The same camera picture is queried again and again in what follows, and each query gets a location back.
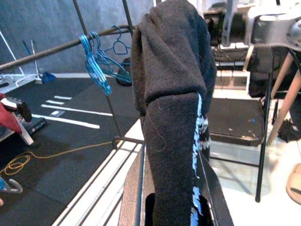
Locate black T-shirt with teal print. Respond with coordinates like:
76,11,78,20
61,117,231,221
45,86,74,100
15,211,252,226
130,0,217,226

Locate black flat box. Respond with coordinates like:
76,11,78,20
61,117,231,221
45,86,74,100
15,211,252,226
23,116,48,136

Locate beige slipper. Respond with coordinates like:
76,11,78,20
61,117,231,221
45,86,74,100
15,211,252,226
285,163,301,205

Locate black cloth bundle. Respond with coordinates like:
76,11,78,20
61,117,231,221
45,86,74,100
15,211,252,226
277,119,301,143

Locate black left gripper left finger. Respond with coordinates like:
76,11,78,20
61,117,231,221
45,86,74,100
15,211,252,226
119,148,151,226

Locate white-handled mop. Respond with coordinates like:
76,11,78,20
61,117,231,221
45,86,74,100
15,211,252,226
30,40,44,85

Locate white metal frame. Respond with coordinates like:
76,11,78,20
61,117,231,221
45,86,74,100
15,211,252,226
0,30,36,92

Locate grey curved handle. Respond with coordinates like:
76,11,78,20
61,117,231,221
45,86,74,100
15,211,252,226
0,176,24,196

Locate blue broom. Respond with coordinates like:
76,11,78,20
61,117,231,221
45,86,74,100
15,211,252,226
22,40,57,84

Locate light wooden furniture legs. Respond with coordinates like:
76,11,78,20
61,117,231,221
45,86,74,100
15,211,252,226
267,51,301,146

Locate black metal clothes rack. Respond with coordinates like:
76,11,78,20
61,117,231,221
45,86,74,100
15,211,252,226
0,0,146,226

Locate black folding chair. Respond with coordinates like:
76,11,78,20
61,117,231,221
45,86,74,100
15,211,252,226
206,43,276,203

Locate blue plastic hanger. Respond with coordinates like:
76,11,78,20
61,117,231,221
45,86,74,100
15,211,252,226
79,34,112,96
103,24,132,55
90,32,132,84

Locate yellow cable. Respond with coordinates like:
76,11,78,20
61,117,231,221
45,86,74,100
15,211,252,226
0,140,124,176

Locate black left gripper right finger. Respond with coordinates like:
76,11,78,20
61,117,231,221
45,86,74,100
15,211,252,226
199,152,235,226

